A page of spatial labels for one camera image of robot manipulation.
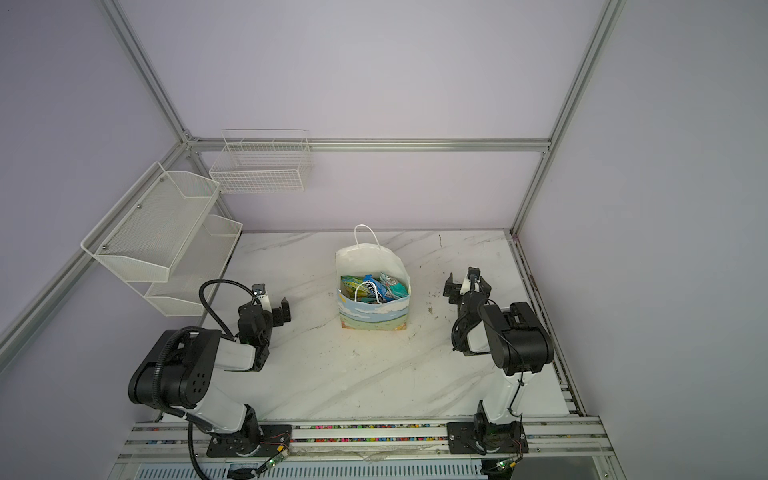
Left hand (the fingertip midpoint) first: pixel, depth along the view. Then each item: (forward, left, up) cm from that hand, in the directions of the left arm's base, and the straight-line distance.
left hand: (267, 301), depth 94 cm
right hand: (+7, -64, +6) cm, 64 cm away
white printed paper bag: (-4, -35, +13) cm, 37 cm away
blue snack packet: (-3, -37, +12) cm, 39 cm away
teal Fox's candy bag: (-3, -41, +12) cm, 43 cm away
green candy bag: (+1, -27, +9) cm, 29 cm away
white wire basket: (+36, +3, +28) cm, 46 cm away
